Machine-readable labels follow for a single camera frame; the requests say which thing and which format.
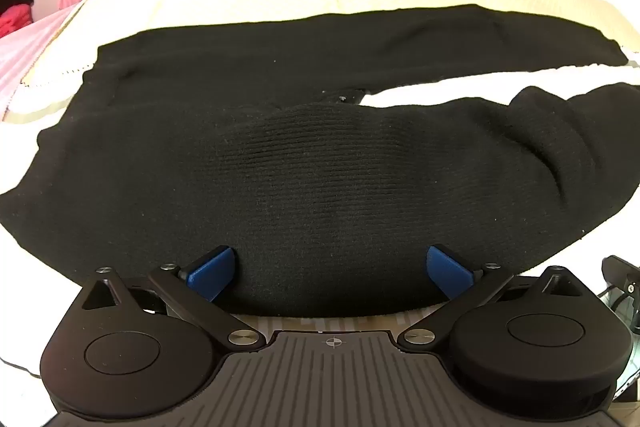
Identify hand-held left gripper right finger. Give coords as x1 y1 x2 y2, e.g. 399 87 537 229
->
397 244 586 353

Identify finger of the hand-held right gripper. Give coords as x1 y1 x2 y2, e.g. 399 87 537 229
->
601 255 640 294

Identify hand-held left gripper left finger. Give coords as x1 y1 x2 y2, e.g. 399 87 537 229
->
81 245 266 351

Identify black pants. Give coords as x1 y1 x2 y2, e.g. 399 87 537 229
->
0 3 640 317

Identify pink blanket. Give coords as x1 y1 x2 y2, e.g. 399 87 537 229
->
0 7 86 120

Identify red folded clothes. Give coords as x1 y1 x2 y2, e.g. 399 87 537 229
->
0 3 34 38

